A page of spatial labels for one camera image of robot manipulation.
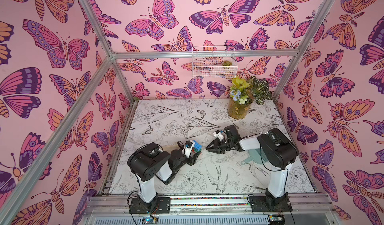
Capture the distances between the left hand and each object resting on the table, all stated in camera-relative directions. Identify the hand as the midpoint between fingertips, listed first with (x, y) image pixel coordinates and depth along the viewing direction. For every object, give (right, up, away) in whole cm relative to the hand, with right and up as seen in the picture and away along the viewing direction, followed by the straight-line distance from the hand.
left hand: (197, 148), depth 90 cm
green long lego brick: (+1, -1, -5) cm, 5 cm away
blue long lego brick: (0, +3, -6) cm, 6 cm away
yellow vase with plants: (+30, +35, +7) cm, 47 cm away
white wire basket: (+12, +54, +16) cm, 58 cm away
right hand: (+7, 0, +2) cm, 7 cm away
